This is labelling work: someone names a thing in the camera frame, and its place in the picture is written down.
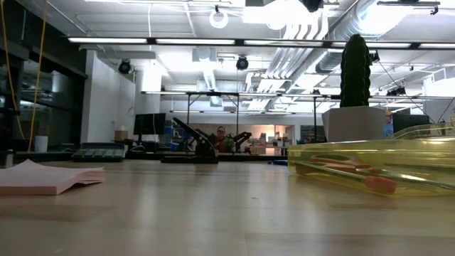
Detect red handled scissors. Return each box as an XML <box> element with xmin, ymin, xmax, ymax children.
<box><xmin>307</xmin><ymin>154</ymin><xmax>383</xmax><ymax>175</ymax></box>

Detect pink sticky note pad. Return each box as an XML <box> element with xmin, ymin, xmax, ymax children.
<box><xmin>0</xmin><ymin>159</ymin><xmax>105</xmax><ymax>196</ymax></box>

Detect yellow transparent pencil case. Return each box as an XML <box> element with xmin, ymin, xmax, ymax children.
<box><xmin>287</xmin><ymin>122</ymin><xmax>455</xmax><ymax>197</ymax></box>

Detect person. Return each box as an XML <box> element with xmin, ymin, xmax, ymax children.
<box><xmin>212</xmin><ymin>126</ymin><xmax>230</xmax><ymax>154</ymax></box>
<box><xmin>382</xmin><ymin>110</ymin><xmax>395</xmax><ymax>139</ymax></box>

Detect black computer monitor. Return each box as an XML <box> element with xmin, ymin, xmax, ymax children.
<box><xmin>392</xmin><ymin>113</ymin><xmax>432</xmax><ymax>134</ymax></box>
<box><xmin>133</xmin><ymin>112</ymin><xmax>167</xmax><ymax>137</ymax></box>

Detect black beam with light strips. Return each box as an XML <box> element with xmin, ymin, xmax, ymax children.
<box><xmin>67</xmin><ymin>35</ymin><xmax>455</xmax><ymax>50</ymax></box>

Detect white hexagonal plant pot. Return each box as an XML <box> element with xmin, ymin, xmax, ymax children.
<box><xmin>321</xmin><ymin>105</ymin><xmax>387</xmax><ymax>144</ymax></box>

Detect black calculator with teal keys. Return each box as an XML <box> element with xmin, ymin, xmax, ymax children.
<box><xmin>70</xmin><ymin>142</ymin><xmax>126</xmax><ymax>163</ymax></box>

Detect green cactus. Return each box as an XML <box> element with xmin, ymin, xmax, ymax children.
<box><xmin>339</xmin><ymin>33</ymin><xmax>372</xmax><ymax>109</ymax></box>

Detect white bin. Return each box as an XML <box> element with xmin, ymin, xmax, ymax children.
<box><xmin>33</xmin><ymin>135</ymin><xmax>49</xmax><ymax>154</ymax></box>

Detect black aluminium table frame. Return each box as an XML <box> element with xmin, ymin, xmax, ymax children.
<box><xmin>14</xmin><ymin>151</ymin><xmax>289</xmax><ymax>162</ymax></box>

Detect white ring lamp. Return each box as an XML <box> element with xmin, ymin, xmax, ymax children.
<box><xmin>208</xmin><ymin>9</ymin><xmax>230</xmax><ymax>30</ymax></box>

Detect silver ventilation duct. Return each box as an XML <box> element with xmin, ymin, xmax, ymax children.
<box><xmin>314</xmin><ymin>0</ymin><xmax>415</xmax><ymax>74</ymax></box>

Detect yellow cable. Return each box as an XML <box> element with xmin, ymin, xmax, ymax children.
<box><xmin>0</xmin><ymin>0</ymin><xmax>26</xmax><ymax>141</ymax></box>
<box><xmin>27</xmin><ymin>0</ymin><xmax>49</xmax><ymax>152</ymax></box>

